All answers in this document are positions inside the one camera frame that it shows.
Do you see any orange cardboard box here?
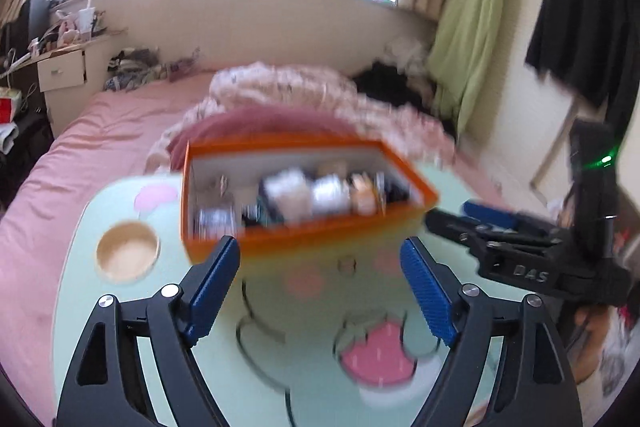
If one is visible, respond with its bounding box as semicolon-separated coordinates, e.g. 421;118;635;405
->
180;132;441;264

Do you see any pile of striped clothes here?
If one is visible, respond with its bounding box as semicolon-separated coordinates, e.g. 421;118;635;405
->
102;48;202;93

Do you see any red and white bag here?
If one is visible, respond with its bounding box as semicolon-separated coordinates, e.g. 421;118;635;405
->
0;89;24;126

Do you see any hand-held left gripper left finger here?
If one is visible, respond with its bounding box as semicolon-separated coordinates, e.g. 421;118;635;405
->
55;235;242;427

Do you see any pink bed sheet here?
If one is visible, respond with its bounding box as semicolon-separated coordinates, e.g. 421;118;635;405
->
0;72;217;408

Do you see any plastic cup with straw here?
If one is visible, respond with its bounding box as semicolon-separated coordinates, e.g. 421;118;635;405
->
77;0;97;40

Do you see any person's right hand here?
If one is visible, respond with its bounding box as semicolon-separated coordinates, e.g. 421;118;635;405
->
572;306;609;383

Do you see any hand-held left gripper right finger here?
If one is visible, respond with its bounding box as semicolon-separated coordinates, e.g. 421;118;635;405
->
400;237;584;427

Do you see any pink floral quilt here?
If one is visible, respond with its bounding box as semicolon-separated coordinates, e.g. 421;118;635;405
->
145;62;459;174

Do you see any hanging green garment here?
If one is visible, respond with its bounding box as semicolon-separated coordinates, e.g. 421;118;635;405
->
427;0;522;138

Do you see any white drawer cabinet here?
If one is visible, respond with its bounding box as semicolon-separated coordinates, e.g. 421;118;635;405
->
37;49;89;94

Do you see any black clothes heap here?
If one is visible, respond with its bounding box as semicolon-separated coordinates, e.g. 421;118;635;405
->
350;61;442;114

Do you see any dark red pillow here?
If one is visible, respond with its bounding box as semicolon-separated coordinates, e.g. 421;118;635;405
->
167;107;352;168

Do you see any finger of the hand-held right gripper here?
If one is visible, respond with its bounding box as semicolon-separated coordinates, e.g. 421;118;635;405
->
462;201;566;236
425;208;506;253

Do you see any green cartoon desktop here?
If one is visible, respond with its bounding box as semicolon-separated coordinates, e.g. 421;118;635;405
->
52;157;576;427

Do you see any hanging black garment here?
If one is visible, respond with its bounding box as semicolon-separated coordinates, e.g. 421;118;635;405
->
525;0;640;108

